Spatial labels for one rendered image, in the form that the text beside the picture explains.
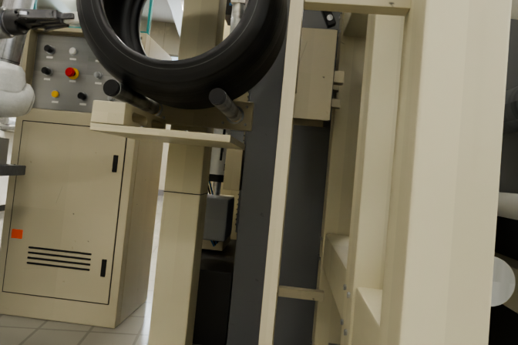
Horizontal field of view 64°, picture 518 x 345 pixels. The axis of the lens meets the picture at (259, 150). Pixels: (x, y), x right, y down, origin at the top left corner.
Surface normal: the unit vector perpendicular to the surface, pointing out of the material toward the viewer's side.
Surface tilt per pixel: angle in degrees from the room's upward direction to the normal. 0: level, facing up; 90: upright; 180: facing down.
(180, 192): 90
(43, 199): 90
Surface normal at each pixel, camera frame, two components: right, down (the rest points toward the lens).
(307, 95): -0.07, -0.05
